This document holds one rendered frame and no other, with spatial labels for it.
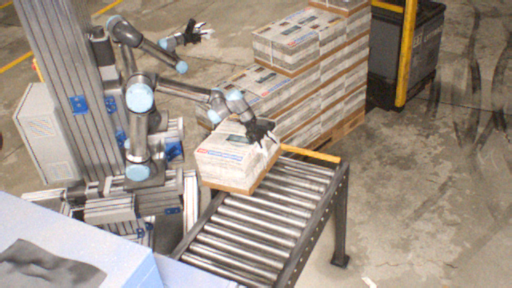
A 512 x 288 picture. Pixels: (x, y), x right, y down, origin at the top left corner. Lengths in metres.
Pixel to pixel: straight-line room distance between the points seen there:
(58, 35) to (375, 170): 2.45
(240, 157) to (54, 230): 1.32
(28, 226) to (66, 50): 1.42
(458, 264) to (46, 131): 2.52
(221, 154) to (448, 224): 1.77
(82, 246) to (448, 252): 2.62
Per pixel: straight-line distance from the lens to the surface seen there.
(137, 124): 2.31
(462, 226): 3.54
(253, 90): 3.23
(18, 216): 1.26
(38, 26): 2.49
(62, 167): 2.87
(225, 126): 2.59
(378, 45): 4.43
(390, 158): 3.95
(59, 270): 1.08
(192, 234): 2.35
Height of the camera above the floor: 2.52
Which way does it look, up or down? 38 degrees down
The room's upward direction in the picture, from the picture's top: 6 degrees counter-clockwise
